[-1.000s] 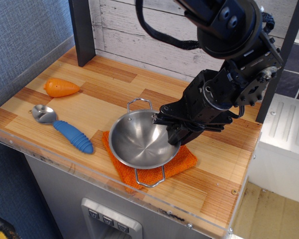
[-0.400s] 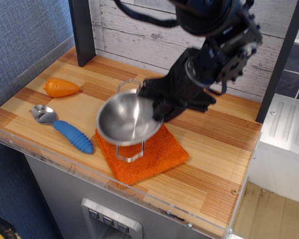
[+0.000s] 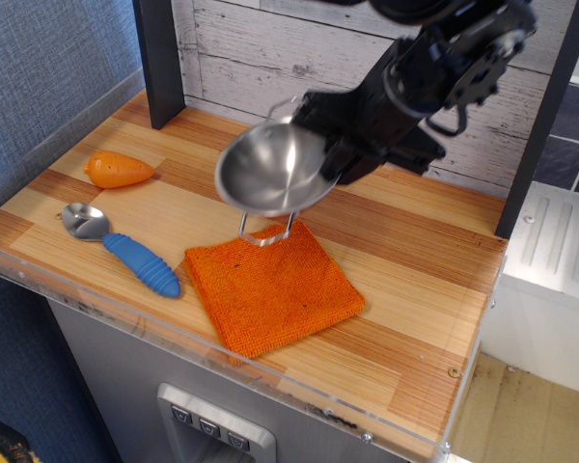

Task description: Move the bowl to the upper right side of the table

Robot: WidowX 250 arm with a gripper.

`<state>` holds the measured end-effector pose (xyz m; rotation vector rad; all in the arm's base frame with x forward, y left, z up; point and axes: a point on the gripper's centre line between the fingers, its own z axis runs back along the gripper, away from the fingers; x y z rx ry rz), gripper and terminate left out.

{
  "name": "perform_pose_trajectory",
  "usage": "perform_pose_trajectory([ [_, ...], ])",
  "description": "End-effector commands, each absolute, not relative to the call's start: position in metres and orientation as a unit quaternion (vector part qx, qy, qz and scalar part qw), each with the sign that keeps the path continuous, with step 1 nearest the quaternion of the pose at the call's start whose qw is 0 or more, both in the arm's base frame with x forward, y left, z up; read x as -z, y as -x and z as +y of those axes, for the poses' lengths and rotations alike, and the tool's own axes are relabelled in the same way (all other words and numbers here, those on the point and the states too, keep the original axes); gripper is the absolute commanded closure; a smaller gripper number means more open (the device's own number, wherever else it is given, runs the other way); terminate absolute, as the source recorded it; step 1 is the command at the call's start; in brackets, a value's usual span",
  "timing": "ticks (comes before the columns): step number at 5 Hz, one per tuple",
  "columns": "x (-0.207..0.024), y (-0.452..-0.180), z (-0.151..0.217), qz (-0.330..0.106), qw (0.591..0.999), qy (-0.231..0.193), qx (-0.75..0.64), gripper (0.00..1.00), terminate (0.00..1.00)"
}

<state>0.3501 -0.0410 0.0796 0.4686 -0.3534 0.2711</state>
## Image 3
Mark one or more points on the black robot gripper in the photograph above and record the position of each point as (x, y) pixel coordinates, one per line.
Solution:
(368, 126)

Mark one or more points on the steel bowl with wire handles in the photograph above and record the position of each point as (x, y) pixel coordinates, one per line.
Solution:
(274, 168)

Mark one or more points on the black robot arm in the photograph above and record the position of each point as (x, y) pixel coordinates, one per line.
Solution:
(457, 58)

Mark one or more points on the orange knitted cloth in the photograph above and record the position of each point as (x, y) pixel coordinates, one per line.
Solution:
(262, 298)

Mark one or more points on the orange plastic toy carrot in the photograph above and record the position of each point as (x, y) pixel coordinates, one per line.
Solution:
(108, 170)

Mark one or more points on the white ribbed sink unit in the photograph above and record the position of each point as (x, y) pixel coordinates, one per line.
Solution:
(533, 321)

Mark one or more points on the grey cabinet control panel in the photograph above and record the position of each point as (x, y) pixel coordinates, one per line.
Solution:
(199, 431)

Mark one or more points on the dark grey left post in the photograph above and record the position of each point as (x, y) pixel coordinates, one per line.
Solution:
(160, 59)

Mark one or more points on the dark grey post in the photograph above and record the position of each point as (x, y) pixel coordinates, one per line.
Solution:
(160, 59)
(547, 112)

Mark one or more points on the dark grey right post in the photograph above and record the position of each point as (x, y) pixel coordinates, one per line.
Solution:
(547, 112)

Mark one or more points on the blue handled metal spoon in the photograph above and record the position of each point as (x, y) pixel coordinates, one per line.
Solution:
(88, 223)

